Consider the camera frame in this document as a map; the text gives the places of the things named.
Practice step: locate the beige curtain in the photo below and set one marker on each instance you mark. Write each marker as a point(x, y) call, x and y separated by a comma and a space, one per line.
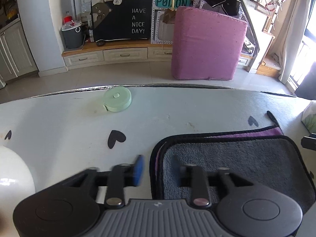
point(286, 44)

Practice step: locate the white dotted frame box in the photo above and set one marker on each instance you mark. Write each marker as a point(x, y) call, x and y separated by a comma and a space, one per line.
point(162, 33)

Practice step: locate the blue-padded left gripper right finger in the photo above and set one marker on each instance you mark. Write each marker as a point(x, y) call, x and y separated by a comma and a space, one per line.
point(194, 177)

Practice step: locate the black chair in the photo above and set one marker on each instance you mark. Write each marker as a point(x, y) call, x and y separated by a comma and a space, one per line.
point(307, 89)

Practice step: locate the pink upholstered chair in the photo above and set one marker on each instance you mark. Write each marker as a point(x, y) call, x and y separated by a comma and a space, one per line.
point(206, 45)

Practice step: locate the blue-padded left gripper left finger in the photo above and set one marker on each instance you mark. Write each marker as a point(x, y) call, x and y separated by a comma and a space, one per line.
point(120, 177)

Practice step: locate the grey bucket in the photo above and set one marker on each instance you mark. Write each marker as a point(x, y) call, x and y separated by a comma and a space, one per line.
point(73, 35)

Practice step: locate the white cat-shaped ceramic holder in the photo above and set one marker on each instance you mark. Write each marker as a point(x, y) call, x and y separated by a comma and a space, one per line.
point(16, 182)

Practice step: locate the cream tall cupboard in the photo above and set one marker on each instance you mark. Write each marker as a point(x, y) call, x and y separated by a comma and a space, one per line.
point(16, 57)

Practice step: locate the green round tape measure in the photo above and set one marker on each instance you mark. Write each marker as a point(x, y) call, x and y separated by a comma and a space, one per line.
point(117, 99)

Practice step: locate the purple and grey towel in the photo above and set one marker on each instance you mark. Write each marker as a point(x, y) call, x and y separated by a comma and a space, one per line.
point(264, 155)

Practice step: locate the black cloth-covered television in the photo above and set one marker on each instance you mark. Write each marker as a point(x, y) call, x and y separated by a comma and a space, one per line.
point(121, 20)

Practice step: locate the green patterned tissue box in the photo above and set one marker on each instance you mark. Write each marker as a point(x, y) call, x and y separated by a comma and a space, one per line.
point(309, 117)

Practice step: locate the cream low drawer cabinet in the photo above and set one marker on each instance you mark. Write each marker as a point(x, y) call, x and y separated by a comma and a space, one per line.
point(116, 52)

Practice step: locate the teal poison sign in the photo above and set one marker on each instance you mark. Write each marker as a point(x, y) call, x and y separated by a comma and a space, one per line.
point(176, 3)

